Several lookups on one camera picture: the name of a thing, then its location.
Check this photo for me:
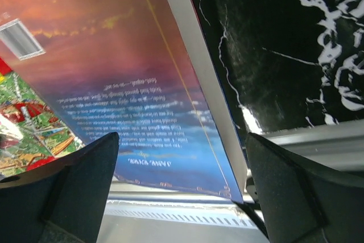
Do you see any white slotted cable duct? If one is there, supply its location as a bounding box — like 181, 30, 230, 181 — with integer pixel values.
105, 200, 257, 229

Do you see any red 13-Storey Treehouse book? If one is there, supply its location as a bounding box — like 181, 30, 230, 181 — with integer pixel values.
1, 61, 84, 179

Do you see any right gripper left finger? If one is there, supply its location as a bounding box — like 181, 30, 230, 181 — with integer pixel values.
1, 133, 119, 242

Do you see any blue orange Jane Eyre book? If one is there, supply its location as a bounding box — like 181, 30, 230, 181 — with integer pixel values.
1, 0, 244, 202

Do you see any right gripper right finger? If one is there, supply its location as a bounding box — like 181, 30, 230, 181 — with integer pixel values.
246, 133, 363, 243

